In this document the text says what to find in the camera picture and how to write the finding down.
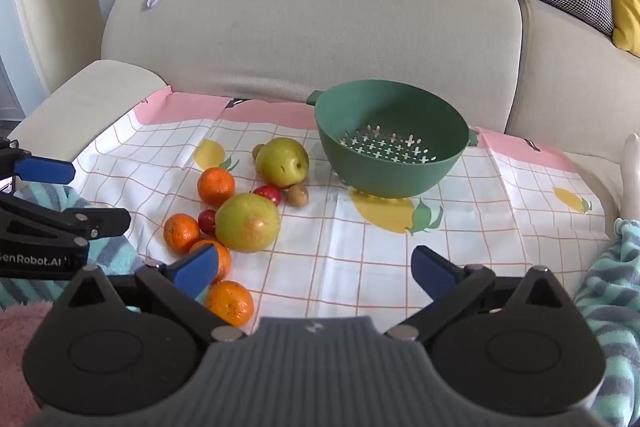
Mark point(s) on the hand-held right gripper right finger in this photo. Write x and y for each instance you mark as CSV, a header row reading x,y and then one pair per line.
x,y
431,270

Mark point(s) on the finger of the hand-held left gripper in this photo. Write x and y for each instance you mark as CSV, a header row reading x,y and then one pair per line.
x,y
75,219
45,170

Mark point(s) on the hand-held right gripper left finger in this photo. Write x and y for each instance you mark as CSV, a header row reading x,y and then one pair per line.
x,y
197,271

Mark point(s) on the orange mandarin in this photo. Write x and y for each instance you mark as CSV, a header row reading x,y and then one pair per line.
x,y
216,187
232,304
224,262
181,233

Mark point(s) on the small red fruit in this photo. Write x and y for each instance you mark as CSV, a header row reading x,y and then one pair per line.
x,y
206,222
268,195

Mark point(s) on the large green-red apple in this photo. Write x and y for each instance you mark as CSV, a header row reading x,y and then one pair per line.
x,y
247,223

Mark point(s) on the green plastic colander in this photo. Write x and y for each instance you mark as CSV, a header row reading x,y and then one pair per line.
x,y
380,177

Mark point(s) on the small brown fruit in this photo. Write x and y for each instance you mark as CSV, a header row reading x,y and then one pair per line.
x,y
297,195

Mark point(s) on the green apple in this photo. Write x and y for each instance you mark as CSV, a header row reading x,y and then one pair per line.
x,y
282,162

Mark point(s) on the teal striped fleece clothing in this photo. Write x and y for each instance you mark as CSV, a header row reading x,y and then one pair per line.
x,y
617,307
112,257

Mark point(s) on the pink fluffy cloth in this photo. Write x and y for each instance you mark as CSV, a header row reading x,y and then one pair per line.
x,y
17,352

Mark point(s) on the checked fruit-print cloth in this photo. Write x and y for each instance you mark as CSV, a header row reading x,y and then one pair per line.
x,y
340,252

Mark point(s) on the beige sofa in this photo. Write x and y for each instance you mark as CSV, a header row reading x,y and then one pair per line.
x,y
300,32

